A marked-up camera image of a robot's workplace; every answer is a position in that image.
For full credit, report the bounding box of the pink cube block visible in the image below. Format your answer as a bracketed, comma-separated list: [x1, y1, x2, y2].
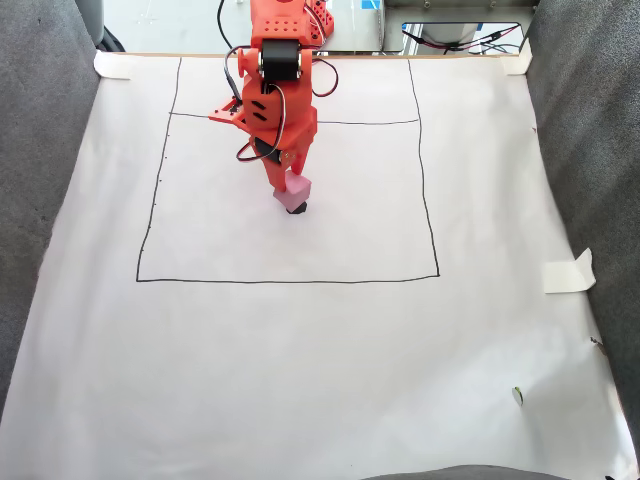
[272, 172, 312, 211]

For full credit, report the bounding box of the white paper sheet with lines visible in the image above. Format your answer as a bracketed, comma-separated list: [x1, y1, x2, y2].
[0, 53, 639, 480]

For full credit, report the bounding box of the white folded tape piece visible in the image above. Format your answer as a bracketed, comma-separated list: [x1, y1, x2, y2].
[541, 247, 597, 295]

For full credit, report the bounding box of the red black servo wire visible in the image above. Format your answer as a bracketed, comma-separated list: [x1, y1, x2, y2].
[235, 0, 340, 163]

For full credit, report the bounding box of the orange camera bracket with camera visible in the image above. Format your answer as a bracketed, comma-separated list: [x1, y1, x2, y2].
[207, 95, 247, 126]

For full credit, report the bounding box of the black camera cable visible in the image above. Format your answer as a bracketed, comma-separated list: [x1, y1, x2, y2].
[216, 0, 246, 104]

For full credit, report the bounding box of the metal frame with window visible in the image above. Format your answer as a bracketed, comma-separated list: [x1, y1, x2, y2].
[378, 0, 540, 57]

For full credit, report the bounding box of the red black cable behind frame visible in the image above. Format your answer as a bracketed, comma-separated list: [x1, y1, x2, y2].
[402, 27, 521, 54]

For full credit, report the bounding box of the grey cloth wall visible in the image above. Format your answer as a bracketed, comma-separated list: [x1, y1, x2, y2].
[522, 0, 640, 451]
[0, 0, 101, 421]

